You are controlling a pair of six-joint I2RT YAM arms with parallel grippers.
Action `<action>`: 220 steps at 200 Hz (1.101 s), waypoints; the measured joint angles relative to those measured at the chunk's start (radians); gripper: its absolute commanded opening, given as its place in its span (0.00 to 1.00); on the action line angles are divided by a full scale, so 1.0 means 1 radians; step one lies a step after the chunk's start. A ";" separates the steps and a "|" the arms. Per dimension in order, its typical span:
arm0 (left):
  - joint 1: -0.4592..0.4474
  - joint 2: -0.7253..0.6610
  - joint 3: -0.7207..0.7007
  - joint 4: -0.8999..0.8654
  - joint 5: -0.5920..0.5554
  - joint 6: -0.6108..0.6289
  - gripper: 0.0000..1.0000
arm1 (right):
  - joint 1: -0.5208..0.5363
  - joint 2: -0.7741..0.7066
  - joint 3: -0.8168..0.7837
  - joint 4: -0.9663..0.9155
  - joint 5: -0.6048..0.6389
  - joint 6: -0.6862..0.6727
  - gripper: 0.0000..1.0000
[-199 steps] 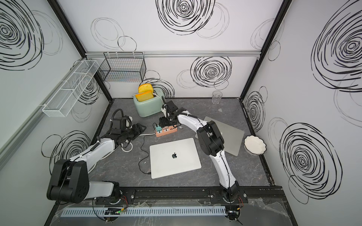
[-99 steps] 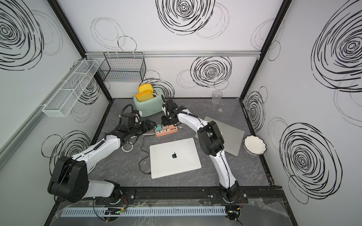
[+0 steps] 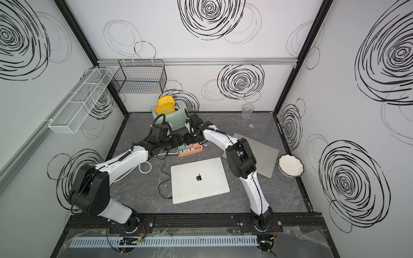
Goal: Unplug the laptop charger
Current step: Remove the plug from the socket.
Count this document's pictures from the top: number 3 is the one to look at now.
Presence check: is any black usb cable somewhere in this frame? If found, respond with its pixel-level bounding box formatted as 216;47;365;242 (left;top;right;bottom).
157;151;173;200

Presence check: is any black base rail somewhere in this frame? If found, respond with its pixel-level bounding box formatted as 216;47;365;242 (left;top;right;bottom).
63;212;325;234

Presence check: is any grey slotted cable duct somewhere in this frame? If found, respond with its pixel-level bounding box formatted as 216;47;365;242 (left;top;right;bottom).
69;235;259;249

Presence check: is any white wire shelf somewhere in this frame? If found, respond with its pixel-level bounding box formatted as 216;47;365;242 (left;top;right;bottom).
48;68;113;134

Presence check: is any yellow toast slice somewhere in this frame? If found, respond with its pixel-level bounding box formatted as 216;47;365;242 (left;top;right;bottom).
154;103;176;116
158;95;175;106

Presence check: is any orange power strip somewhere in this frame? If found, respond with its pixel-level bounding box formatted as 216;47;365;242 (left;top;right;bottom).
178;144;203;157

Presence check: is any grey laptop at right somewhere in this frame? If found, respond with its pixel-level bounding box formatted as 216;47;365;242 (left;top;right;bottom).
233;133;279;178

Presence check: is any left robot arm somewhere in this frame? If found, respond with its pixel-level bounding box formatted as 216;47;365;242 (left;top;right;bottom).
68;114;181;232

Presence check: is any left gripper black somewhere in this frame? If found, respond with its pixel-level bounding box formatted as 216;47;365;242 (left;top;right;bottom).
159;133;186;152

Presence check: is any white scalloped bowl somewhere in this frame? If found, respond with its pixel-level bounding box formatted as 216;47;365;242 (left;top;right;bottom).
279;155;304;177

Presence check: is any yellow toast slice front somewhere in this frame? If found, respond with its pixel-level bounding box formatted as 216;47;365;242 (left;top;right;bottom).
154;103;176;116

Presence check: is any black wire basket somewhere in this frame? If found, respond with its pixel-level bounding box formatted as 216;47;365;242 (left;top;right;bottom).
112;59;167;94

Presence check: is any mint green toaster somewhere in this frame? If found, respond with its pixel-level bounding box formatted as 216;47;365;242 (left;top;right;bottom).
151;100;188;131

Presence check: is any silver laptop with apple logo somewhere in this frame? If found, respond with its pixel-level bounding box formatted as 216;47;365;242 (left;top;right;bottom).
171;158;230;204

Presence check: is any teal charger adapter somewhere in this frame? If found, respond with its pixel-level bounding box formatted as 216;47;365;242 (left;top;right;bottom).
177;144;186;153

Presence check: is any clear drinking glass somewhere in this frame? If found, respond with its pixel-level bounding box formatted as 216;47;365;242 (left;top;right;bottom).
242;103;254;119

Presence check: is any white power strip cord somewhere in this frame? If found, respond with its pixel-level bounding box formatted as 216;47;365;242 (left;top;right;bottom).
112;151;180;183

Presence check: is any yellow toast slice back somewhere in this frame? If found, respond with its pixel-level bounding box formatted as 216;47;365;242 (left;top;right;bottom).
158;95;175;106

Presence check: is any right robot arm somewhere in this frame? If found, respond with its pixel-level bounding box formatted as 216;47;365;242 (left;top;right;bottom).
185;114;274;232

